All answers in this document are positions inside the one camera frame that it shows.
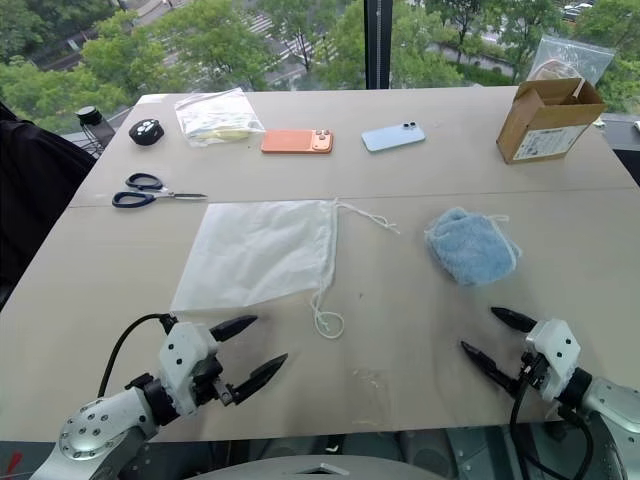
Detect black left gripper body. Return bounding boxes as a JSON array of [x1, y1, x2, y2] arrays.
[[191, 349, 238, 407]]

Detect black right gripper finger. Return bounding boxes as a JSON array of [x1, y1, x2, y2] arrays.
[[490, 307, 539, 334], [460, 341, 522, 399]]

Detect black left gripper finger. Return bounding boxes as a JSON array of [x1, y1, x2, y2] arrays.
[[208, 314, 260, 344], [232, 352, 290, 405]]

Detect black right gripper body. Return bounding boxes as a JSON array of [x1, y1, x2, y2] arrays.
[[518, 351, 550, 390]]

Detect blue fluffy cloth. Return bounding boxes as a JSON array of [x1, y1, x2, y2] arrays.
[[423, 207, 524, 288]]

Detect clear zip bag yellow contents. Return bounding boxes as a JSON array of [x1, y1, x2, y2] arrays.
[[173, 87, 266, 149]]

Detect large clear zip bag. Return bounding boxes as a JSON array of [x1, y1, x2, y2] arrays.
[[529, 34, 615, 96]]

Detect small clear plastic sleeve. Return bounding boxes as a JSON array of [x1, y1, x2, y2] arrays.
[[349, 367, 394, 429]]

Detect orange smartphone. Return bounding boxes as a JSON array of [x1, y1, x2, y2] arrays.
[[260, 128, 335, 155]]

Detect open brown cardboard box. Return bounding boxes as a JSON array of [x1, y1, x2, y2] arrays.
[[495, 77, 608, 165]]

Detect black round case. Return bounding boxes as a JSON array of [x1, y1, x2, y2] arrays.
[[128, 117, 165, 148]]

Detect light blue smartphone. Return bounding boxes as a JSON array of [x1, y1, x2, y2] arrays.
[[360, 120, 427, 153]]

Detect black chair back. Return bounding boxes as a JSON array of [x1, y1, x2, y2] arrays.
[[0, 99, 99, 301]]

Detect black knob stand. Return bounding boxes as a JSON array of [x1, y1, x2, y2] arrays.
[[75, 105, 116, 151]]

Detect black window mullion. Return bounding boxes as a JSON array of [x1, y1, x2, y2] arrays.
[[363, 0, 394, 91]]

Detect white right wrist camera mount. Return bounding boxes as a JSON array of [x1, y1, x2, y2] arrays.
[[524, 318, 582, 404]]

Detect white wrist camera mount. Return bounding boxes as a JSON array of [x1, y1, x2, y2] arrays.
[[158, 321, 221, 416], [524, 318, 582, 404]]

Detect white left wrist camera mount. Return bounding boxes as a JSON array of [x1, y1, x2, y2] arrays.
[[158, 321, 221, 416]]

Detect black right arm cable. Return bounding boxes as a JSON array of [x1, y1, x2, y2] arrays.
[[508, 369, 599, 480]]

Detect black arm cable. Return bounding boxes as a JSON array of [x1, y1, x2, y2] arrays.
[[508, 369, 599, 480], [97, 313, 179, 399]]

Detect white drawstring bag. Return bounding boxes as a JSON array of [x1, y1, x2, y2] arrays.
[[169, 198, 402, 345]]

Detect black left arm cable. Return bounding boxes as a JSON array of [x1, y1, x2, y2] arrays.
[[97, 313, 179, 399]]

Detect dark blue handled scissors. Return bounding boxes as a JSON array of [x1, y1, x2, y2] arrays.
[[111, 172, 209, 209]]

